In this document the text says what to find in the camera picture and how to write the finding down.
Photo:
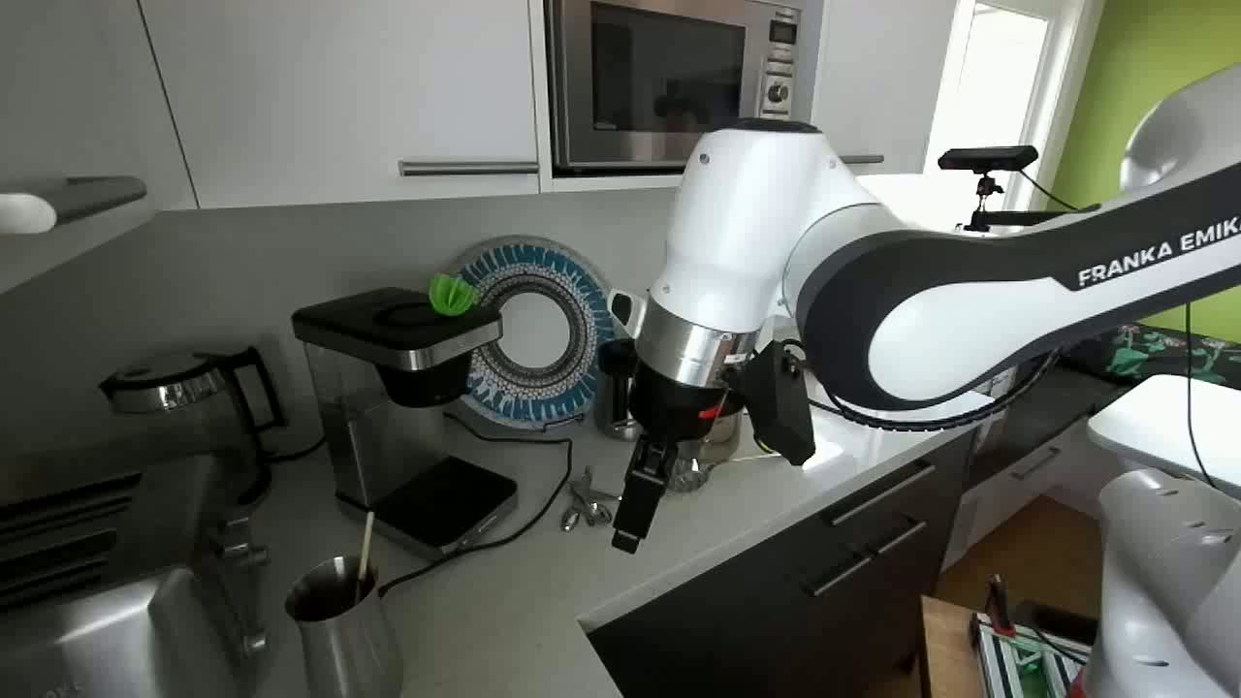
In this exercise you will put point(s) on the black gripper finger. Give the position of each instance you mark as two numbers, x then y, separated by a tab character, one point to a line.
647	487

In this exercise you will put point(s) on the blue white decorative plate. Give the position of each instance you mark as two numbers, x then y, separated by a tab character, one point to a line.
551	322

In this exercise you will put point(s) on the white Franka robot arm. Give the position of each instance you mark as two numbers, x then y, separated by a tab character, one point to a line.
788	277

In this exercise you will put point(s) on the dark drawer cabinet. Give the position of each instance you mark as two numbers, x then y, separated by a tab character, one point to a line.
820	611

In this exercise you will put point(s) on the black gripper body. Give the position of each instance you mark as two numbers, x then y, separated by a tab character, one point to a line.
681	390

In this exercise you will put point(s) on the wooden chopstick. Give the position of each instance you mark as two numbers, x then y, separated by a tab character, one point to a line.
366	556

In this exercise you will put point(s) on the black silver coffee machine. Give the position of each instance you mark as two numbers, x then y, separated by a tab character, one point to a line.
386	371

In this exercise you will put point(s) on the silver cabinet handle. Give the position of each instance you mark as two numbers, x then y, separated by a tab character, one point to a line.
445	167

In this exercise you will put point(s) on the stainless steel microwave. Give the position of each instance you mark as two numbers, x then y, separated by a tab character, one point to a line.
634	84

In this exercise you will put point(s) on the silver metal cup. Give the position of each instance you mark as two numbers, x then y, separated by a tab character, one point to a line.
346	639

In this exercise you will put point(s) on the black camera on stand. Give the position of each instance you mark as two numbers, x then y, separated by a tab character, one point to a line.
983	166

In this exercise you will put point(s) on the silver toaster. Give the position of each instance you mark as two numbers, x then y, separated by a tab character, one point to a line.
207	401

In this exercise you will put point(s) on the steel pot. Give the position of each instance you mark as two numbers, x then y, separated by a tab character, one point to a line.
696	460

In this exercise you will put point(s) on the steel sink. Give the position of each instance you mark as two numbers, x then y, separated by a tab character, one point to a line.
134	611

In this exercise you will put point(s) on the green plastic clip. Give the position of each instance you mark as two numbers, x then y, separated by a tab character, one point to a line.
450	297

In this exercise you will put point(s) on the small metal utensil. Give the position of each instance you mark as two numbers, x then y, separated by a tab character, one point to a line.
588	504

